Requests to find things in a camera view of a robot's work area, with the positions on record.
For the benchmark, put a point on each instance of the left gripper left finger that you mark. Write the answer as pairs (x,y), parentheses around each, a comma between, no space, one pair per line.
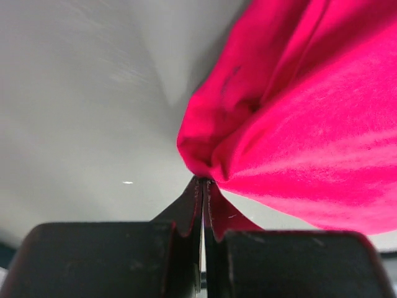
(157,258)

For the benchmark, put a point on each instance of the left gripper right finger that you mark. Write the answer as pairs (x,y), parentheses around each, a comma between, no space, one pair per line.
(244,260)

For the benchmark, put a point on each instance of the red t shirt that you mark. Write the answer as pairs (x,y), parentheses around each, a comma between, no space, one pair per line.
(299,113)

